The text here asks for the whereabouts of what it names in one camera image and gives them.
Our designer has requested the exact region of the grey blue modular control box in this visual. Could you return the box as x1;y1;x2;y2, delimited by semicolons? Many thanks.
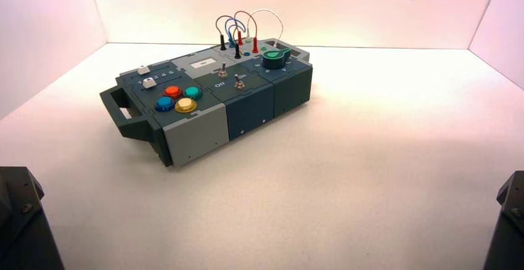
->
99;38;315;168

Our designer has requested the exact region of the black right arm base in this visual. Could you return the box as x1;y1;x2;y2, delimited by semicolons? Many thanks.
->
483;171;524;270

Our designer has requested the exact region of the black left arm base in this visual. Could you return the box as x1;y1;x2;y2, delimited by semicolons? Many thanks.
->
0;166;66;270

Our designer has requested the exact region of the green rotary knob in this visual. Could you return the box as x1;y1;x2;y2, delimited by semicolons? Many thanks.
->
261;47;293;71

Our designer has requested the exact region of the teal round push button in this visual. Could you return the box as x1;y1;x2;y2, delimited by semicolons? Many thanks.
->
183;86;204;101

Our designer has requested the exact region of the yellow round push button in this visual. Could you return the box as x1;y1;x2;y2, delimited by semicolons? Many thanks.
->
174;97;198;114

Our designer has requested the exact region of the orange round push button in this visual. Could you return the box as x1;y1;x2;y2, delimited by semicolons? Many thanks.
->
164;85;184;100

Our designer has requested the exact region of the blue round push button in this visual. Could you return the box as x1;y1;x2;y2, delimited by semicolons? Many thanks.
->
154;96;176;113

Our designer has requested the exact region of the red wire with red plugs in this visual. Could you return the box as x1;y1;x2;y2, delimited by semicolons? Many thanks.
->
234;11;260;54

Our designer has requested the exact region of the blue wire with blue plug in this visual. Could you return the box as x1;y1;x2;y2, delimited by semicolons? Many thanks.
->
225;19;247;49

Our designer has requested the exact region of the blue wire with black plugs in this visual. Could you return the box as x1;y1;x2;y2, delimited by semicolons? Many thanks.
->
215;15;247;60

